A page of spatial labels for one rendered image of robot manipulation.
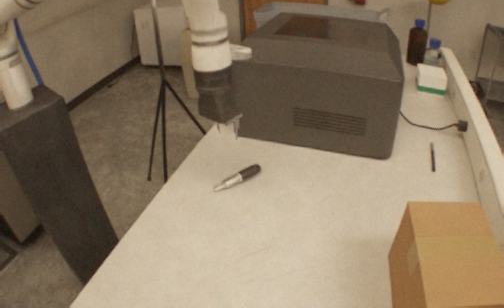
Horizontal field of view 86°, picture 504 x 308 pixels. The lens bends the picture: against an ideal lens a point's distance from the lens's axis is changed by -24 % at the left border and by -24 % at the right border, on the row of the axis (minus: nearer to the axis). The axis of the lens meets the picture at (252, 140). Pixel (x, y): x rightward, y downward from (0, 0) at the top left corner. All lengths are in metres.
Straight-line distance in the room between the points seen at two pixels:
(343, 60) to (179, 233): 0.57
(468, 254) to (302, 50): 0.62
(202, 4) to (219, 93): 0.18
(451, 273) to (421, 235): 0.09
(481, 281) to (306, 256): 0.36
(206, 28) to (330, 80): 0.38
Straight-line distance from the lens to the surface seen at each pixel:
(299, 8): 3.16
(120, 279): 0.74
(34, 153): 1.11
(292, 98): 0.92
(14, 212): 2.11
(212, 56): 0.63
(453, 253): 0.58
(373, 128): 0.93
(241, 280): 0.68
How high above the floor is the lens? 1.47
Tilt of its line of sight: 34 degrees down
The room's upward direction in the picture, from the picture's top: 3 degrees counter-clockwise
